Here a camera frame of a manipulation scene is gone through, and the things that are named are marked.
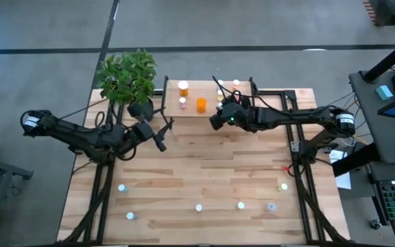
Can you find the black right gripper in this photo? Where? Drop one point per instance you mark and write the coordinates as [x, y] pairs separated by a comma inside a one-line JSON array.
[[235, 115]]

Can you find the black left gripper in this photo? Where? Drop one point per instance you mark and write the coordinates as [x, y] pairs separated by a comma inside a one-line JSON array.
[[144, 132]]

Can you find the pale blue bottle white cap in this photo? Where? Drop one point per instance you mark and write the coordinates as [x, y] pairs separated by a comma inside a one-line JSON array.
[[220, 82]]

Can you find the large orange bottle white cap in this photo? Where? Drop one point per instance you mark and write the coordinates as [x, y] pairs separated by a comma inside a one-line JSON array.
[[183, 85]]

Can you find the clear yellowish bottle white cap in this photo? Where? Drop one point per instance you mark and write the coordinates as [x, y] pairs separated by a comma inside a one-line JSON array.
[[240, 205]]

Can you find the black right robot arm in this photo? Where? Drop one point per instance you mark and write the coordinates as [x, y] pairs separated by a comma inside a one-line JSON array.
[[293, 116]]

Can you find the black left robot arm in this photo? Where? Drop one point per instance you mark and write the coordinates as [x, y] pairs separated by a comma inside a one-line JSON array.
[[81, 135]]

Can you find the wooden shelf black metal legs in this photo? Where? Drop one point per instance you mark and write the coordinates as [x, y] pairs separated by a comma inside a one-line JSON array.
[[194, 87]]

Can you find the green plant in black pot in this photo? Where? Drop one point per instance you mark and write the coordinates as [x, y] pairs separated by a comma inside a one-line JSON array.
[[125, 75]]

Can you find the white paper sheet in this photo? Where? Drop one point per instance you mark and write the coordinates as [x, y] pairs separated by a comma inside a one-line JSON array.
[[344, 181]]

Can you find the black desk support beam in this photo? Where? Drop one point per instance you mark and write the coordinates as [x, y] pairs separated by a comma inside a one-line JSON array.
[[355, 159]]

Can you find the grey workstation desk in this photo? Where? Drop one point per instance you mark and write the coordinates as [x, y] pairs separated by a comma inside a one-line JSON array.
[[372, 130]]

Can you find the teal small box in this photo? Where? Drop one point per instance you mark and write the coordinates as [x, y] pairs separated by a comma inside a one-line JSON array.
[[384, 92]]

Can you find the grey metal stand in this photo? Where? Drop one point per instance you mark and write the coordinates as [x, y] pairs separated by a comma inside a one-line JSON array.
[[2, 166]]

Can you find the black diagonal pole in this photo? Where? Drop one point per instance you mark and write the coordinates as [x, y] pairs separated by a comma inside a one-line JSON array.
[[389, 60]]

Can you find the black mat striped edges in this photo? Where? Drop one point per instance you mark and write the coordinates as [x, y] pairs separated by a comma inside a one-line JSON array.
[[369, 10]]

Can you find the black caster wheel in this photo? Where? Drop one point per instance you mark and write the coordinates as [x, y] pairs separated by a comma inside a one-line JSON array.
[[375, 224]]

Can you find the black aluminium table frame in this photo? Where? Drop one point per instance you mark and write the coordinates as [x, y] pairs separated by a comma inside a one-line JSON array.
[[109, 178], [303, 212]]

